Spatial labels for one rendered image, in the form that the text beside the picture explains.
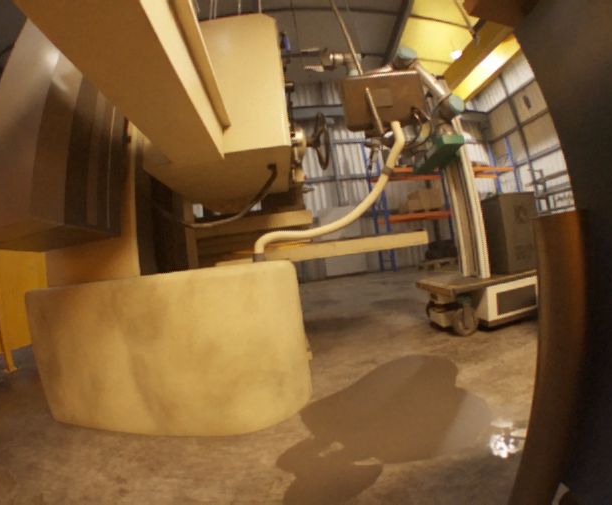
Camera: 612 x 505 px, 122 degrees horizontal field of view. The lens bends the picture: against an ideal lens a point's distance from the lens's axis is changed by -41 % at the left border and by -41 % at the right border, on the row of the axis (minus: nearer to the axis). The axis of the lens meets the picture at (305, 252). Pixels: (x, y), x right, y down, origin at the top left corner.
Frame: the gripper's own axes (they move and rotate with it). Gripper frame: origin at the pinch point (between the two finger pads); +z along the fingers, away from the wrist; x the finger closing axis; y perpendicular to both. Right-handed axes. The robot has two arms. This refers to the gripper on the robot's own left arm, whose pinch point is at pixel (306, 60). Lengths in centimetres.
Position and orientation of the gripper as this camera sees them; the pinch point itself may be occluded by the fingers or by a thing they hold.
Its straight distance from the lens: 172.7
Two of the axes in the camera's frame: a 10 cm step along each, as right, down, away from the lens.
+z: -9.9, 1.3, -0.8
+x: 1.3, 9.9, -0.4
